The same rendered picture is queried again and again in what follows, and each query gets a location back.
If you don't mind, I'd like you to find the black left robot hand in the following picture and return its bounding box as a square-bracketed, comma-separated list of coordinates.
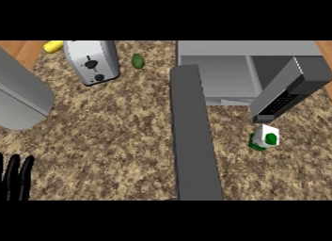
[0, 153, 35, 201]

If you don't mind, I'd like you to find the dark grey microwave door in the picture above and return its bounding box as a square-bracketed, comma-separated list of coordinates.
[168, 64, 226, 201]

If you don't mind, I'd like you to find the white green milk carton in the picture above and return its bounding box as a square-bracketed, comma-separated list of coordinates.
[248, 123, 282, 152]

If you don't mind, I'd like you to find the grey microwave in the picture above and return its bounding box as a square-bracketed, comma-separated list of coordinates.
[176, 40, 332, 124]

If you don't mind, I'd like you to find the silver toaster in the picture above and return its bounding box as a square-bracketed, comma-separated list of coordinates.
[62, 40, 121, 87]

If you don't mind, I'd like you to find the yellow corn cob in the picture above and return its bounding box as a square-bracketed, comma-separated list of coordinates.
[41, 40, 65, 54]

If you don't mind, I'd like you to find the green avocado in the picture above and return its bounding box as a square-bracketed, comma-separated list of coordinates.
[130, 53, 146, 70]

